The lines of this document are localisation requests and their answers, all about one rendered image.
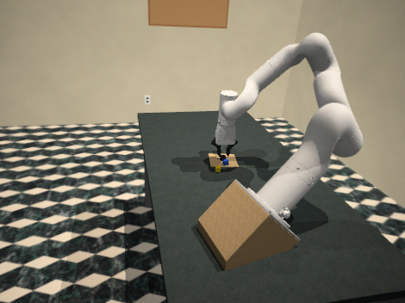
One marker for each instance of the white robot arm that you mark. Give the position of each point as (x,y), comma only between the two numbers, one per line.
(332,122)

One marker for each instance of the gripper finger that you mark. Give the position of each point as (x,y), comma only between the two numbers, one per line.
(229,147)
(217,146)

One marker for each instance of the tan flat mat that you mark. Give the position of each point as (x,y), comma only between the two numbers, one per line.
(214,160)

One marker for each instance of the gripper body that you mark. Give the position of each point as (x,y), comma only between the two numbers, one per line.
(225,135)

